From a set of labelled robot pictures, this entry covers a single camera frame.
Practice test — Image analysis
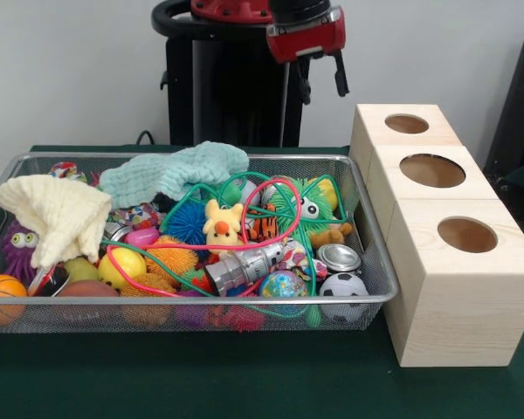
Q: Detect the mint green cloth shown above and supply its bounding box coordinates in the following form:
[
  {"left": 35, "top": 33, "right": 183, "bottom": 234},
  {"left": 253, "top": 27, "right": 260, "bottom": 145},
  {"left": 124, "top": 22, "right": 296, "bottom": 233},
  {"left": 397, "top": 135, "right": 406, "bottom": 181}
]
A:
[{"left": 99, "top": 140, "right": 250, "bottom": 210}]

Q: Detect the wooden box with three holes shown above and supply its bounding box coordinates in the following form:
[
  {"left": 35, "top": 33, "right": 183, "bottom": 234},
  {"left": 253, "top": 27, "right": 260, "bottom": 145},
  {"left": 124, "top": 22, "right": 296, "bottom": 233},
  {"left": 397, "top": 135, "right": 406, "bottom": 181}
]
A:
[{"left": 348, "top": 103, "right": 524, "bottom": 368}]

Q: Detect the shallow wire mesh bin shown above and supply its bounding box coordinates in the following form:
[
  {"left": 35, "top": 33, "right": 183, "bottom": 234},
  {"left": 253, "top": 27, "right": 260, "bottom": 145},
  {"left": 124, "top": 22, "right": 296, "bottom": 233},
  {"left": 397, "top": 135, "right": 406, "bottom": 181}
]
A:
[{"left": 0, "top": 152, "right": 399, "bottom": 336}]

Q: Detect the purple spiky monster toy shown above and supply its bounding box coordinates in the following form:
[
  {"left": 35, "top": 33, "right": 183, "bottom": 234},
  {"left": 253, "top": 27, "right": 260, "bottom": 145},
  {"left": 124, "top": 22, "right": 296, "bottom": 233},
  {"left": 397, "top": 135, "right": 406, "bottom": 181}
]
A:
[{"left": 2, "top": 220, "right": 38, "bottom": 280}]

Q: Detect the yellow plush chick toy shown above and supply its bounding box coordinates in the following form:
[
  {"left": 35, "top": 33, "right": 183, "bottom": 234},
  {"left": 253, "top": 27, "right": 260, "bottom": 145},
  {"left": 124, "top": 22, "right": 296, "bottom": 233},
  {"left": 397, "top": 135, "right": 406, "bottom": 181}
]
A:
[{"left": 202, "top": 199, "right": 245, "bottom": 254}]

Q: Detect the orange basketball toy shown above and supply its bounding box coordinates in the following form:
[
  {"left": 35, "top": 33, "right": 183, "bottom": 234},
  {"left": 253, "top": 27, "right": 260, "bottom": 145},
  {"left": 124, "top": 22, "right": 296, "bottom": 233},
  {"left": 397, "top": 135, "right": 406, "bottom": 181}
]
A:
[{"left": 0, "top": 274, "right": 28, "bottom": 326}]

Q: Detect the cream yellow cloth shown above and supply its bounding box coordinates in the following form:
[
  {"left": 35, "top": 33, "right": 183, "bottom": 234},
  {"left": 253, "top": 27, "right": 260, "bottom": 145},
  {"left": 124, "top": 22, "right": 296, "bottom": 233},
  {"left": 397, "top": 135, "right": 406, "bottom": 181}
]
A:
[{"left": 0, "top": 176, "right": 113, "bottom": 268}]

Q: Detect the silver robot toy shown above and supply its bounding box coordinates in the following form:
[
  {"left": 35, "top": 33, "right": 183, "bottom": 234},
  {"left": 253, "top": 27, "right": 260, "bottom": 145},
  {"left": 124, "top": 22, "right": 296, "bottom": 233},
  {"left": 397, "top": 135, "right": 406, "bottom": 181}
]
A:
[{"left": 204, "top": 239, "right": 289, "bottom": 297}]

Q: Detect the green spiky monster toy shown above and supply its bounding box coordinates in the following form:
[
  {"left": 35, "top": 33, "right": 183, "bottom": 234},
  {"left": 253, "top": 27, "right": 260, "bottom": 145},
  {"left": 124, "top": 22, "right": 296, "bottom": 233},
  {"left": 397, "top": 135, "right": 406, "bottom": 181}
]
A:
[{"left": 268, "top": 176, "right": 340, "bottom": 232}]

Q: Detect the crushed silver can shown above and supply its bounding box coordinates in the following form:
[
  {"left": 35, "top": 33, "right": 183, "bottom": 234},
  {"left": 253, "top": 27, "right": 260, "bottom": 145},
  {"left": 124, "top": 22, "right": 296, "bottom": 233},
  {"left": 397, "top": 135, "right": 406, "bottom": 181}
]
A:
[{"left": 316, "top": 243, "right": 362, "bottom": 276}]

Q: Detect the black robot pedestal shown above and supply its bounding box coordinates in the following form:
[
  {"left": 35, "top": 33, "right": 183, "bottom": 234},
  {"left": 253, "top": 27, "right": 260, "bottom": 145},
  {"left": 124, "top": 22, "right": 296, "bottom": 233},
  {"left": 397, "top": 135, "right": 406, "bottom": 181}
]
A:
[{"left": 150, "top": 0, "right": 315, "bottom": 148}]

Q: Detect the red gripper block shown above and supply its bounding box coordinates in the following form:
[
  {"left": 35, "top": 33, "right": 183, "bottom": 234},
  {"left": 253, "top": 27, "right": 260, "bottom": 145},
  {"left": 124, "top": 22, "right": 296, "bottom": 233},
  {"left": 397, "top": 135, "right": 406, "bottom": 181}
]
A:
[{"left": 265, "top": 6, "right": 351, "bottom": 106}]

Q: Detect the dark green table cloth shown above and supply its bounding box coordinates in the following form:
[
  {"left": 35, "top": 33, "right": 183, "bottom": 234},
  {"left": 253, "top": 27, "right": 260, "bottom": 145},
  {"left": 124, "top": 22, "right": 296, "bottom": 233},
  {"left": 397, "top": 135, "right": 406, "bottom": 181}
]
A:
[{"left": 0, "top": 144, "right": 524, "bottom": 419}]

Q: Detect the brown teddy bear toy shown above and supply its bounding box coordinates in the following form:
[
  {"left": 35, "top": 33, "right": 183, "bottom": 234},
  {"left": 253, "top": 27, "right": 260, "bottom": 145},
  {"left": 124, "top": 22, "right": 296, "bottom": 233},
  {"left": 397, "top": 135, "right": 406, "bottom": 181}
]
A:
[{"left": 310, "top": 222, "right": 354, "bottom": 249}]

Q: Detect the black and white soccer ball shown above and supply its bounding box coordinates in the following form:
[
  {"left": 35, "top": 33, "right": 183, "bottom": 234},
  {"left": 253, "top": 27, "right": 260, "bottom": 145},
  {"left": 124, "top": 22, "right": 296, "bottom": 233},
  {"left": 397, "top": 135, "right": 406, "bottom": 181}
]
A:
[{"left": 319, "top": 272, "right": 370, "bottom": 324}]

